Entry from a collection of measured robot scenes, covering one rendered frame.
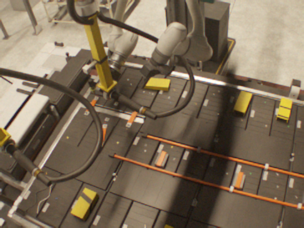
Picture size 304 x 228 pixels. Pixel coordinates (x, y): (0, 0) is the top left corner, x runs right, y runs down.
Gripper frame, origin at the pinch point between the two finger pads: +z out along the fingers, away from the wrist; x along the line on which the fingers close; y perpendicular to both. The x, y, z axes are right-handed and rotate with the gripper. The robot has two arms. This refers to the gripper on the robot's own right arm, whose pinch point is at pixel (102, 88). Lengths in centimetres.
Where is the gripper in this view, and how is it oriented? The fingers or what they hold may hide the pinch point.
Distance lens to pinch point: 180.2
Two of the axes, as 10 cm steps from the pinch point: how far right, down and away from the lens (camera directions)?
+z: -4.7, 8.8, -0.2
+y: 8.0, 4.2, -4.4
